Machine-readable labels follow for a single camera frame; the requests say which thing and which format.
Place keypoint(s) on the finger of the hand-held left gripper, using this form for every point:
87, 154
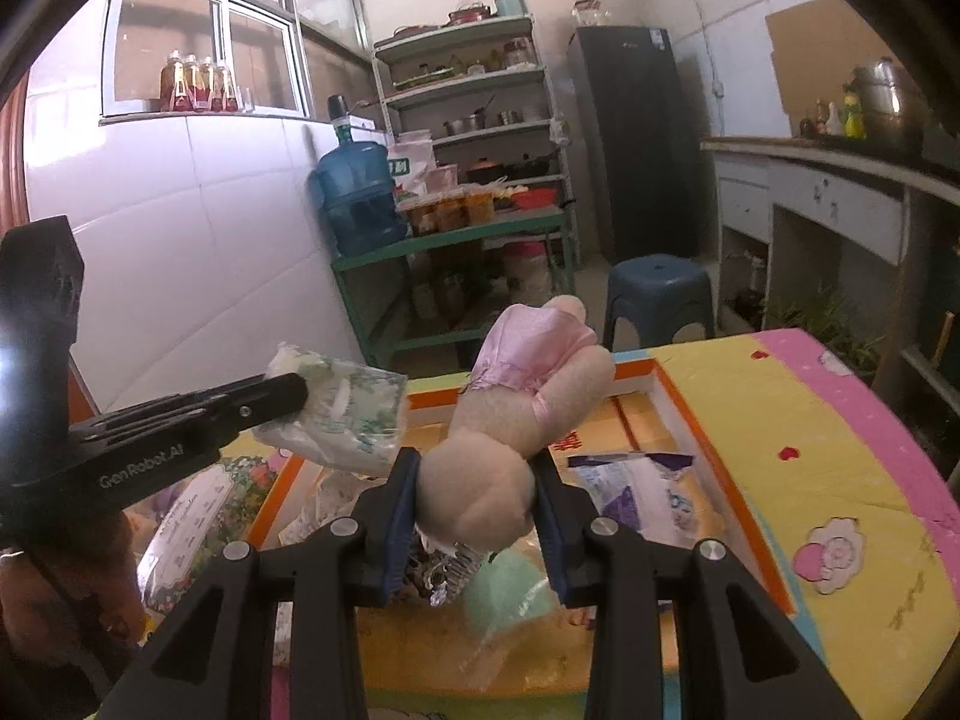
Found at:
270, 397

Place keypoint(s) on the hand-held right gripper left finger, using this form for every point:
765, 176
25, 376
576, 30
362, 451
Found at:
397, 532

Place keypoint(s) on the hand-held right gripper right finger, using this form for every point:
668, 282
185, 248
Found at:
551, 532

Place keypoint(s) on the green puff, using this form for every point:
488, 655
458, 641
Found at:
502, 592

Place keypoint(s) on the green printed tissue packet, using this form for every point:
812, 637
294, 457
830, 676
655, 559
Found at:
352, 420

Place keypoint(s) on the white packet with purple print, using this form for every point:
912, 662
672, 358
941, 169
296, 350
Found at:
645, 499

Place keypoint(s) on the cream and pink plush bunny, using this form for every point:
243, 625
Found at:
517, 390

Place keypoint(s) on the orange shallow cardboard box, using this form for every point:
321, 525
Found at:
652, 420

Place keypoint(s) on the person's left hand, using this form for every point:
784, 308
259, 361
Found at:
82, 577

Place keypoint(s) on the floral tissue box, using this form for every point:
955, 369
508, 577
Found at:
202, 525

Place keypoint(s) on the blue water jug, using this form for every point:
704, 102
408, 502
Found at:
356, 195

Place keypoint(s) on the orange-filled plastic tub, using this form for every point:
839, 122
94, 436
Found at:
421, 217
480, 208
450, 214

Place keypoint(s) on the green metal table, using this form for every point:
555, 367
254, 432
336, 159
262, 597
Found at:
450, 236

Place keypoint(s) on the white bucket with pink lid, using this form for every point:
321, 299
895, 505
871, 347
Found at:
525, 270

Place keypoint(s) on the blue plastic stool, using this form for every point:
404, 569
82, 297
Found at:
660, 285

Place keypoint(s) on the bottle of red liquid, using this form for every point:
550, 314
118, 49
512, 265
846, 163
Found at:
191, 88
208, 90
226, 91
172, 86

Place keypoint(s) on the red plastic basin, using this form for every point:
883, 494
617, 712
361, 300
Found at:
535, 200

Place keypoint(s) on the green onion bunch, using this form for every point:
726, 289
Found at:
810, 322

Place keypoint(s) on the aluminium sliding window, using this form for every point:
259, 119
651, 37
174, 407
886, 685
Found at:
255, 45

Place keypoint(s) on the white metal shelf rack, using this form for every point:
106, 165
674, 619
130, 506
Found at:
465, 82

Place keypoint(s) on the black refrigerator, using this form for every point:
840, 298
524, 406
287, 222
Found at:
630, 150

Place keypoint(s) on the red cooking pot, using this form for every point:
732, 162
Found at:
469, 15

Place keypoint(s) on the white kitchen counter cabinet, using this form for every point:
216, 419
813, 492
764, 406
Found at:
825, 191

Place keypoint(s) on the teal lidded jar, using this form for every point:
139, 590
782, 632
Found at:
510, 4

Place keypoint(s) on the dark glass bottle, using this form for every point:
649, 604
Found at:
819, 120

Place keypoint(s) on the white plastic bottle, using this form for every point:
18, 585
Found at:
834, 121

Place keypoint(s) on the glass jar with lid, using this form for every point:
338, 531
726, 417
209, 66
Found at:
591, 13

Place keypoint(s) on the green plastic bottle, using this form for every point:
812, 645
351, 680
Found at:
855, 116

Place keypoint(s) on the steel steamer pot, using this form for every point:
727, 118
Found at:
889, 105

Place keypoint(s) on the cardboard sheet on wall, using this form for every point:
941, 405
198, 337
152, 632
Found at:
810, 52

